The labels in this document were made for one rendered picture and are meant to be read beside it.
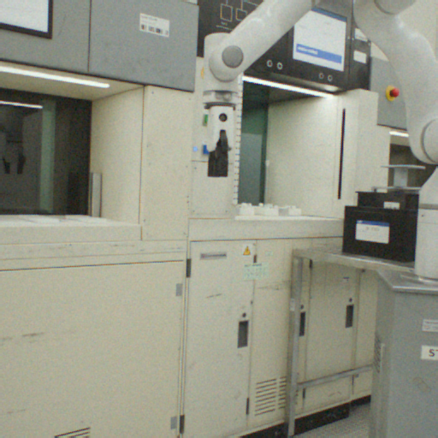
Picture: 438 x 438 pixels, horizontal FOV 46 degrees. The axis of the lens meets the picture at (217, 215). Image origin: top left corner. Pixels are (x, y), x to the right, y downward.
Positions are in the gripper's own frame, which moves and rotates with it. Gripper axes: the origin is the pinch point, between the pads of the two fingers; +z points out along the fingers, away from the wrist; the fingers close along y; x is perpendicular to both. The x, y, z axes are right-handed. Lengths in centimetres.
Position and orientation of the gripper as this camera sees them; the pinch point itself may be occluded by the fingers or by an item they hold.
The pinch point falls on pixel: (216, 173)
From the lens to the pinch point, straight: 122.1
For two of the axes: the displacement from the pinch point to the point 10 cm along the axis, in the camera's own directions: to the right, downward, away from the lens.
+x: -9.8, -0.3, -1.8
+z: -0.4, 10.0, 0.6
